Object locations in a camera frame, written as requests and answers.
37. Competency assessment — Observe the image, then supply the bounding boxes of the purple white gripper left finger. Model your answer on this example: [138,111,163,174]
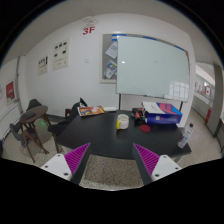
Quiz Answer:
[42,143,91,184]

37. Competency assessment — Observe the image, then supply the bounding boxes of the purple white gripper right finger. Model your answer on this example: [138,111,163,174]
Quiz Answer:
[132,144,181,185]

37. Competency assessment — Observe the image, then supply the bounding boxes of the clear plastic water bottle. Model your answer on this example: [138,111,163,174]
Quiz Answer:
[177,123,193,148]

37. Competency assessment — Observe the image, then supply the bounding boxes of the red round coaster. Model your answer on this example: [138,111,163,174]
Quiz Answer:
[140,124,151,132]

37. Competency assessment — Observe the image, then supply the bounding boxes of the black table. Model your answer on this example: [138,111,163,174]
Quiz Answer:
[56,110,191,160]

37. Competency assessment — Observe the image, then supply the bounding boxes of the black chair behind table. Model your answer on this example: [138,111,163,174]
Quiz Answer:
[47,97,88,154]

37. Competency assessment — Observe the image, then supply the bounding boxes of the dark grey wooden chair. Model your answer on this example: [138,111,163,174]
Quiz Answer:
[9,123,48,161]

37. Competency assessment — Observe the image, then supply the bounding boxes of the dark items on table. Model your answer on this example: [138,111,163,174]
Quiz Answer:
[132,108,146,120]

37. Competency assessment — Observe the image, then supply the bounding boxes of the blue white box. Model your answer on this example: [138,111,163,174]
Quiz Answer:
[142,102,182,124]

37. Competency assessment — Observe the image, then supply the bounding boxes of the colourful book on table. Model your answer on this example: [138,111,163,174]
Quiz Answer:
[78,106,105,117]

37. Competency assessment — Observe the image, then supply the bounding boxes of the small round wooden table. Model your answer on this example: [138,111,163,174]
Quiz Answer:
[19,105,53,149]

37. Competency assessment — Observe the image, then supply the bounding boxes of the white flat box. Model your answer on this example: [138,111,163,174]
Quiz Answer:
[104,107,117,112]

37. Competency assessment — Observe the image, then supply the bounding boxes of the red fire extinguisher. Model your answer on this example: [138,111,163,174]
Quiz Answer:
[205,108,211,123]

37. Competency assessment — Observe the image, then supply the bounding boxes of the large whiteboard on stand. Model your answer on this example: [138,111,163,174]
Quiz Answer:
[116,36,190,102]

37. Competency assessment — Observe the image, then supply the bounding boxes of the small white poster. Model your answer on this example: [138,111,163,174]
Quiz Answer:
[38,56,48,75]

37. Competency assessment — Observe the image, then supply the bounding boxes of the white poster with pictures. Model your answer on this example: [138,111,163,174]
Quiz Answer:
[53,39,70,70]

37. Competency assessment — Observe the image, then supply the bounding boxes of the grey pin board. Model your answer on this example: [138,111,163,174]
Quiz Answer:
[99,32,128,84]

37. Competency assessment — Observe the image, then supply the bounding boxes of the white mug yellow handle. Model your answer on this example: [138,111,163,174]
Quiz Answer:
[116,114,129,130]

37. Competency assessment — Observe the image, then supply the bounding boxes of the grey chair by wall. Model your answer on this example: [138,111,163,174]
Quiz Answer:
[27,99,41,110]

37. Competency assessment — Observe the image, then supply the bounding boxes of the red 3F wall sign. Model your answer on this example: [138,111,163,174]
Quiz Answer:
[82,26,96,36]

